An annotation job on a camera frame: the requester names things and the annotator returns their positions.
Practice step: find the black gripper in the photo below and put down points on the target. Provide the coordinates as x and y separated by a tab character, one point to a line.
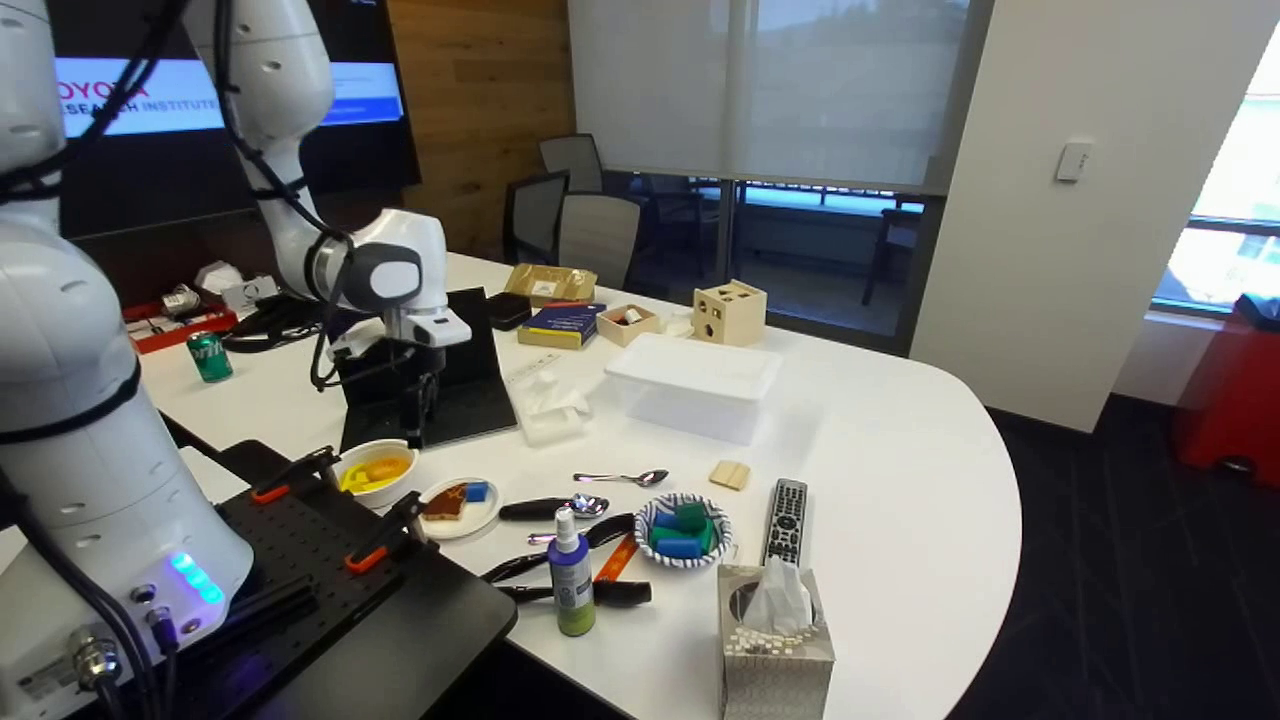
386	368

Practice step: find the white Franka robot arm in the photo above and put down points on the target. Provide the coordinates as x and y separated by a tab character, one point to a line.
81	402

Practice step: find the white bowl yellow inside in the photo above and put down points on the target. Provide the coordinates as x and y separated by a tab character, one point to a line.
374	471

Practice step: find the yellow block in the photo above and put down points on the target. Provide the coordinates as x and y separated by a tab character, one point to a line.
379	471

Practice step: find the brown orange block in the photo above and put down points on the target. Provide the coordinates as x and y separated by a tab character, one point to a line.
446	504

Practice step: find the white plate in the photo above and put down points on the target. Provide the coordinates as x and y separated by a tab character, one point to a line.
463	512

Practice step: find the black and white patterned bowl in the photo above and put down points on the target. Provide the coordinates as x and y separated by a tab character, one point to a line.
682	530

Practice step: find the blue rectangular block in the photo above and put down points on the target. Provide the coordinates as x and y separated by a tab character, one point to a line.
679	547

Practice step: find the green block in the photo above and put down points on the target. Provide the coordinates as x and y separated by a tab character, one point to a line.
695	519

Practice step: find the black laptop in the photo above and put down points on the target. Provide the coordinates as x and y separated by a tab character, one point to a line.
474	383

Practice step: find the black orange clamp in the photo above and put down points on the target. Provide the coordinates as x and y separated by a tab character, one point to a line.
298	472
381	542

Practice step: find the blue and yellow book stack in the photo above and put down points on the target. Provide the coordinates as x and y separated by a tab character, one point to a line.
562	326

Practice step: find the tan cardboard box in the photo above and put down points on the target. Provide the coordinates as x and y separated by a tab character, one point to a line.
551	282

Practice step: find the green can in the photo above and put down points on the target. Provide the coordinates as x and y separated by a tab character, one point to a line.
209	356

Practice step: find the black and orange cutters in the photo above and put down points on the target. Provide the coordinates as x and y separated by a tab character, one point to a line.
587	542

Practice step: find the metal spoon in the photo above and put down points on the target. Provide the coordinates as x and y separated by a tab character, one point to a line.
626	476

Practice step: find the small green spray bottle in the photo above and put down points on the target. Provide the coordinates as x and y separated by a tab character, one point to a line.
573	582

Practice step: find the white devices pile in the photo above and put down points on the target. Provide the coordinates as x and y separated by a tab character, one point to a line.
221	285

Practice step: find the black mesh office chair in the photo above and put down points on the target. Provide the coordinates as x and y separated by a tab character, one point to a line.
538	218

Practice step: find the small open wooden box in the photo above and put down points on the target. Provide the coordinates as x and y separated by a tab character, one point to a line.
628	320

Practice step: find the red flat tool case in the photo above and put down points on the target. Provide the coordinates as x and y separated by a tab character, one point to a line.
175	329

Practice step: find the grey office chair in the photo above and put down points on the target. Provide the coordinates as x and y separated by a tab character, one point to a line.
573	160
596	236

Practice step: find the large white foam box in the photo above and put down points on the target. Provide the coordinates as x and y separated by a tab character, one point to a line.
695	387

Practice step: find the small flat wooden tile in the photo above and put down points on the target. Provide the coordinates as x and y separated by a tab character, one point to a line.
731	472

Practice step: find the wooden cube with holes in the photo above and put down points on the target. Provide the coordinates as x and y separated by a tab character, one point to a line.
731	315

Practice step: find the grey remote control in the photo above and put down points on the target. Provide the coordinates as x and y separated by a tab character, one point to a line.
785	519

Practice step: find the white tissue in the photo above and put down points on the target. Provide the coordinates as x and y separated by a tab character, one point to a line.
779	595

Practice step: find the beige tissue box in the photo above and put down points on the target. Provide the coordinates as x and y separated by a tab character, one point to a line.
779	662

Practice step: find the red bin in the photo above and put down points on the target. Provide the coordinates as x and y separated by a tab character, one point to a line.
1235	392

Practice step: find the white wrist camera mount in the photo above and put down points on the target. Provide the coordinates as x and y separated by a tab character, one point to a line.
435	329

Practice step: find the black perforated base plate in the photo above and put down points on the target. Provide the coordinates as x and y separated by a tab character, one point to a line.
346	625

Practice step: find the wall television screen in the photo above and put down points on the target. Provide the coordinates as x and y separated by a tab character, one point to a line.
175	97

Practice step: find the white light switch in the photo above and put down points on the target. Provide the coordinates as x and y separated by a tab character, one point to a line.
1074	160

